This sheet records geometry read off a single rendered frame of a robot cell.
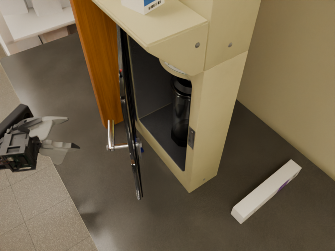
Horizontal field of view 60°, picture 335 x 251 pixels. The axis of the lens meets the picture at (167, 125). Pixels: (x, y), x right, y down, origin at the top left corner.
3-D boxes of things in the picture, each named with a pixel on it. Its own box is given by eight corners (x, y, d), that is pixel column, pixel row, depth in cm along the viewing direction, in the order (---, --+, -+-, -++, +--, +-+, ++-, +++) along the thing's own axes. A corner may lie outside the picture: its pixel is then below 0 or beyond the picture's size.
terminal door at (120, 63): (133, 120, 100) (118, 11, 69) (140, 202, 81) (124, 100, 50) (131, 120, 100) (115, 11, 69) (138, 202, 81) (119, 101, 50)
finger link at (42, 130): (67, 135, 62) (34, 151, 64) (69, 115, 66) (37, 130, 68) (56, 128, 60) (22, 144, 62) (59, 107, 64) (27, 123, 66)
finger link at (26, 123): (52, 129, 66) (23, 143, 68) (53, 123, 67) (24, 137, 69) (36, 118, 63) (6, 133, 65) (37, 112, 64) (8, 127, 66)
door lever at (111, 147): (128, 122, 74) (127, 115, 72) (130, 153, 68) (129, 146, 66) (107, 124, 73) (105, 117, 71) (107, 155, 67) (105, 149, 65)
